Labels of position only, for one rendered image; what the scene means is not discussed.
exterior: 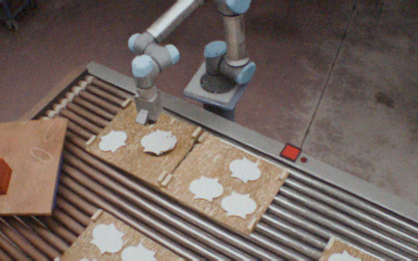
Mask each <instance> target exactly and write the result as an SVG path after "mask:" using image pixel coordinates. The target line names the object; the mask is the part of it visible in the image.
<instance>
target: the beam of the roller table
mask: <svg viewBox="0 0 418 261"><path fill-rule="evenodd" d="M86 68H88V73H89V75H92V76H94V77H95V78H96V79H99V80H101V81H103V82H104V83H107V84H111V85H112V86H114V87H116V88H119V89H120V90H122V91H125V92H127V93H129V94H131V95H133V96H135V95H136V94H137V92H136V85H135V80H134V79H133V78H130V77H128V76H126V75H124V74H122V73H120V72H116V71H114V70H112V69H109V68H108V67H105V66H103V65H101V64H97V63H95V62H93V61H91V62H90V64H88V65H87V66H86ZM156 90H157V91H160V94H161V101H162V106H163V109H164V110H165V111H167V112H170V113H173V114H174V115H176V116H179V117H182V118H183V119H185V120H187V121H190V122H193V123H195V124H197V125H199V126H202V127H204V128H206V129H208V130H209V131H213V132H215V133H217V134H218V135H222V136H224V137H225V138H227V139H229V140H233V141H235V142H237V143H239V144H242V145H244V146H246V147H248V148H251V149H253V150H255V151H257V152H259V153H261V154H264V155H266V156H268V157H270V158H272V159H275V160H277V161H279V162H281V163H282V164H285V165H287V166H289V167H291V168H294V169H296V170H298V171H300V172H302V173H304V174H306V175H308V176H312V177H313V178H316V179H318V180H320V181H322V182H323V183H326V184H328V185H330V186H333V187H336V188H338V189H339V190H341V191H343V192H347V193H348V194H351V195H352V196H354V197H356V198H357V197H358V198H360V199H361V200H363V201H365V202H369V203H370V204H372V205H374V206H377V207H379V208H381V209H383V210H385V211H387V212H390V213H392V214H394V215H395V216H399V217H401V218H402V219H405V220H407V221H409V222H412V223H413V224H416V225H418V205H417V204H415V203H412V202H410V201H407V200H406V199H405V198H401V197H399V196H397V195H396V194H392V193H390V192H388V191H386V190H383V189H381V188H380V187H378V186H374V185H372V184H370V183H368V182H366V181H364V180H361V179H359V178H356V177H355V176H353V175H351V174H350V173H345V172H344V171H341V170H339V169H337V168H335V167H333V166H331V165H329V164H327V163H325V162H323V163H322V162H321V161H320V160H317V159H314V158H312V157H310V156H308V155H307V154H303V153H301V154H300V155H299V157H298V158H297V161H296V162H295V163H293V162H291V161H288V160H286V159H285V158H282V157H280V156H279V155H280V153H281V151H282V150H283V148H284V146H285V145H284V144H282V143H280V142H277V141H276V140H272V139H270V138H268V137H267V136H264V135H261V134H259V133H257V132H255V131H253V130H250V129H248V128H245V127H243V126H241V125H238V124H236V123H234V122H233V121H228V120H227V119H224V118H222V117H220V116H217V115H215V114H213V113H210V112H208V111H206V110H203V108H201V107H198V106H196V105H194V104H192V103H190V102H187V101H184V100H182V99H180V98H178V97H175V96H173V95H171V94H168V93H166V92H163V91H161V90H159V89H157V88H156ZM302 157H306V158H307V162H306V163H303V162H301V158H302Z"/></svg>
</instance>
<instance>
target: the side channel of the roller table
mask: <svg viewBox="0 0 418 261"><path fill-rule="evenodd" d="M88 74H89V73H88V68H86V67H84V66H82V65H79V66H78V67H77V68H76V69H75V70H74V71H73V72H71V74H70V75H68V76H67V77H66V78H64V79H63V81H61V82H60V83H59V84H57V85H56V86H55V88H53V89H52V90H51V91H50V92H49V93H48V94H46V95H45V96H44V97H43V98H42V99H41V100H40V101H39V102H38V103H37V104H36V105H35V106H34V107H33V108H31V109H30V110H29V111H28V112H27V113H26V114H25V115H24V116H22V117H21V119H20V120H18V121H38V120H39V119H40V118H41V117H42V116H44V117H46V113H47V111H48V110H51V111H52V106H53V105H54V104H56V103H57V104H58V105H59V100H60V99H61V98H62V97H64V98H65V94H66V93H67V92H72V88H73V87H74V86H77V87H78V82H79V81H81V80H83V81H84V77H85V76H87V75H88Z"/></svg>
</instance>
